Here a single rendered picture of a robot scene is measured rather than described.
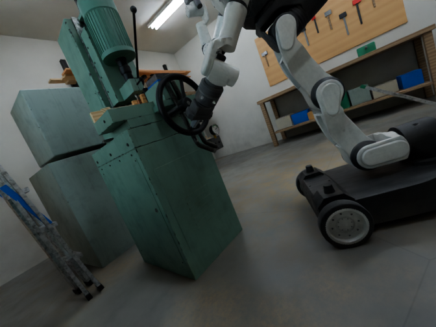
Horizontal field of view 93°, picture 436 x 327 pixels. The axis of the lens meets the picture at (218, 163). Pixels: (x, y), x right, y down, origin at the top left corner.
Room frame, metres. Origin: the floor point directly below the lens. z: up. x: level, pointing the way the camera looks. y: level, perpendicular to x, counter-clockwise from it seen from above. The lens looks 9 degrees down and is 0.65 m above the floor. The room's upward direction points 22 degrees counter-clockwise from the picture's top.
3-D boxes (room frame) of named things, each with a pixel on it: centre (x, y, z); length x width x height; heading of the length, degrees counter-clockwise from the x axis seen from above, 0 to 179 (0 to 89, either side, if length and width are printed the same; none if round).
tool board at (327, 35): (3.45, -2.27, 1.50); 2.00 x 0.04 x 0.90; 52
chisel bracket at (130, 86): (1.23, 0.29, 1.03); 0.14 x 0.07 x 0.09; 45
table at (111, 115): (1.16, 0.18, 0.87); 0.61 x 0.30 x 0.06; 135
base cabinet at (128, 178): (1.30, 0.37, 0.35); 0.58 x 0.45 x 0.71; 45
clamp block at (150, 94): (1.10, 0.12, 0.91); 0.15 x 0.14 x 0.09; 135
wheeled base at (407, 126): (0.98, -0.70, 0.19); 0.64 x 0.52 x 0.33; 75
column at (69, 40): (1.42, 0.49, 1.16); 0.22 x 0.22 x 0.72; 45
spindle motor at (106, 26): (1.21, 0.28, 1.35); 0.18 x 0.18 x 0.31
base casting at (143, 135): (1.30, 0.37, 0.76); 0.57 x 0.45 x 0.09; 45
